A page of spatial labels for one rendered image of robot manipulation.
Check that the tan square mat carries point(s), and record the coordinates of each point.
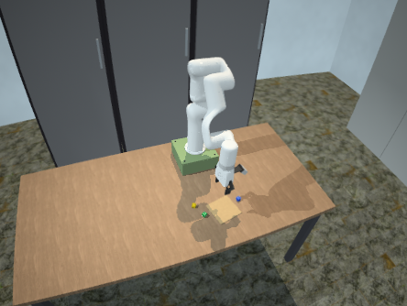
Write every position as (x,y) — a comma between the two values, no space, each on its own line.
(223,209)

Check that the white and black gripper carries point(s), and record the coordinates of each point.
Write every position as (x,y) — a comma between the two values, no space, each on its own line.
(225,177)

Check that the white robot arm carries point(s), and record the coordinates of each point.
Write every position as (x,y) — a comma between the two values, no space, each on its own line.
(210,90)

